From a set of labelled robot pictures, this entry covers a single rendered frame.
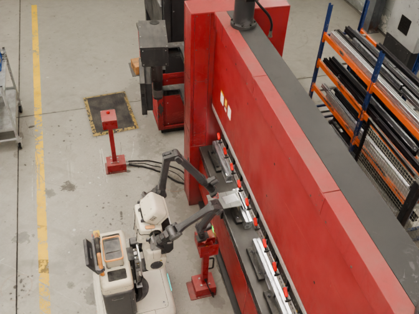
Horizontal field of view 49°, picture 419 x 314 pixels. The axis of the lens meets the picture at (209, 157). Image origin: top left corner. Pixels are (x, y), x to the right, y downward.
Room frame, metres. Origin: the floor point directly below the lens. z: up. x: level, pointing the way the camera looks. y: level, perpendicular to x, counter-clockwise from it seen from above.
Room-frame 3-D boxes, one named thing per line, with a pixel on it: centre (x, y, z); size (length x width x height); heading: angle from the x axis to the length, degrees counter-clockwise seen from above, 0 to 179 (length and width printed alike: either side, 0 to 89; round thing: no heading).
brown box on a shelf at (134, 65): (4.69, 0.86, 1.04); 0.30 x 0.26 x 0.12; 18
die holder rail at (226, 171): (3.24, -0.12, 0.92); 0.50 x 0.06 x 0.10; 17
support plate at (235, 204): (2.67, -0.14, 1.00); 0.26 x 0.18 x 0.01; 107
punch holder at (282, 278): (1.78, -0.57, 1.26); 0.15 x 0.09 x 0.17; 17
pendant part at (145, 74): (3.71, 0.64, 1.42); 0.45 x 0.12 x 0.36; 10
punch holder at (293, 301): (1.59, -0.62, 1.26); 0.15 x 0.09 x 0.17; 17
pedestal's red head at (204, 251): (2.42, -0.01, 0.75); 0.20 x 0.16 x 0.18; 18
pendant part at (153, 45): (3.77, 0.56, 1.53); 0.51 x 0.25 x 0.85; 10
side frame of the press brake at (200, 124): (3.69, -0.17, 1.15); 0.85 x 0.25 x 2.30; 107
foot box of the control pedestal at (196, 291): (2.41, 0.02, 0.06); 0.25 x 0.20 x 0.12; 108
